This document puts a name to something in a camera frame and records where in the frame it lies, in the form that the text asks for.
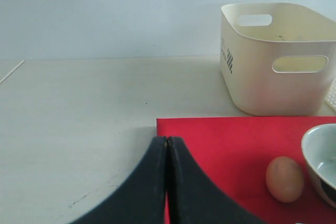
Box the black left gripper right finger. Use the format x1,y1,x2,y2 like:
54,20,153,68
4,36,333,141
166,137,264,223

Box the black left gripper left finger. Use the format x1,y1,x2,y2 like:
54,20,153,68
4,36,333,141
72,136,167,224

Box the red table mat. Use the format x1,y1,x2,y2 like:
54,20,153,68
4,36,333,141
156,116,335,223

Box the brown egg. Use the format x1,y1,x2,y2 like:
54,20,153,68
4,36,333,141
265,156,305,203

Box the white enamel bowl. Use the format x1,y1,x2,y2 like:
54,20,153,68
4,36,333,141
301,123,335,208

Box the cream plastic bin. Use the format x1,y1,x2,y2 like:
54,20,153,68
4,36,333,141
220,3,335,116

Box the white woven plastic basket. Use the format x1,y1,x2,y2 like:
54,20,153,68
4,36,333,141
325,78,336,112

